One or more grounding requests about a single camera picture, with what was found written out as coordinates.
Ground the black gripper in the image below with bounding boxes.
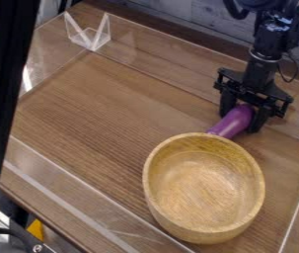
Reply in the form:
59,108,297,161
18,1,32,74
214,68,294,133

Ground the purple toy eggplant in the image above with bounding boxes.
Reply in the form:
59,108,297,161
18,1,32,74
207,104,254,139

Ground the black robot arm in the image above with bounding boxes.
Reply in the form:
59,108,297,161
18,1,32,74
210,0,299,138

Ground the brown wooden bowl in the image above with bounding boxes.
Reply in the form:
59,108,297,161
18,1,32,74
143,132,265,244

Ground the yellow tag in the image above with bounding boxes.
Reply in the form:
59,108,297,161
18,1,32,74
27,219,46,241

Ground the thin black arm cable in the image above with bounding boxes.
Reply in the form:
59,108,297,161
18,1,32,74
277,50,299,84

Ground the clear acrylic corner bracket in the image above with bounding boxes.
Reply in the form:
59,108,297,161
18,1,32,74
63,12,111,51

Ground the clear acrylic front wall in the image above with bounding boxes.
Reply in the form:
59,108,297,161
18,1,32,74
0,137,195,253

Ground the black cable loop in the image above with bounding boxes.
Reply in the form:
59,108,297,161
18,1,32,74
0,226,38,253

